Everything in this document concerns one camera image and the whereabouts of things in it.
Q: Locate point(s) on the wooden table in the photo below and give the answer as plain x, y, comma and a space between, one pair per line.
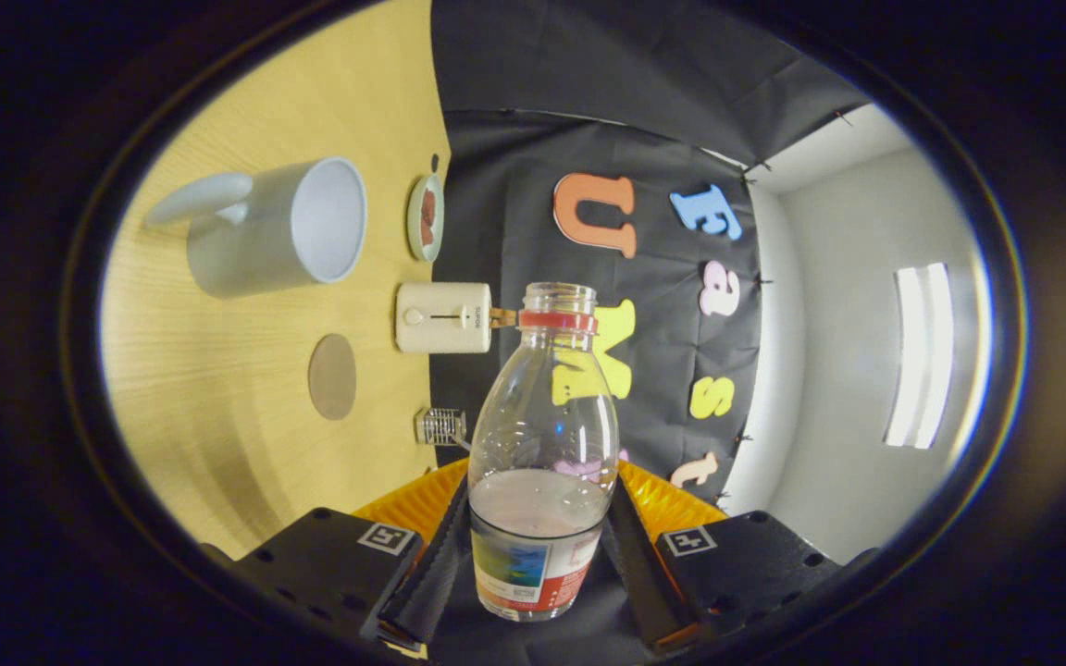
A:
218, 388

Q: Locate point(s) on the clear plastic juice bottle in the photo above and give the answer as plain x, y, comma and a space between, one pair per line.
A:
542, 518

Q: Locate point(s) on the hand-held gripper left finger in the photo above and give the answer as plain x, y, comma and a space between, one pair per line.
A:
431, 573

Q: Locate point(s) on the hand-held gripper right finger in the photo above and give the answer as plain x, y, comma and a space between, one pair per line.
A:
644, 573

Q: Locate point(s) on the brown bread piece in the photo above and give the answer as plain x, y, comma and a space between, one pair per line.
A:
428, 203
428, 231

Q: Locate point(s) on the white toaster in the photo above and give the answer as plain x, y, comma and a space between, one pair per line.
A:
440, 317

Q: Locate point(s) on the round brown coaster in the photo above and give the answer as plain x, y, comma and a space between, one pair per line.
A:
332, 377

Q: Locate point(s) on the long ceiling light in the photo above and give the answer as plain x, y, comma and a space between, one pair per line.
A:
920, 356

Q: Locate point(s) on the pale green plate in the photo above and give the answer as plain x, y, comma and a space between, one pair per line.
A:
415, 222

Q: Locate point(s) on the brown toast slice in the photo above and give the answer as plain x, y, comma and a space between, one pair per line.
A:
502, 318

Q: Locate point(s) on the metal utensil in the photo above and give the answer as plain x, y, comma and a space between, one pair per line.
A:
462, 443

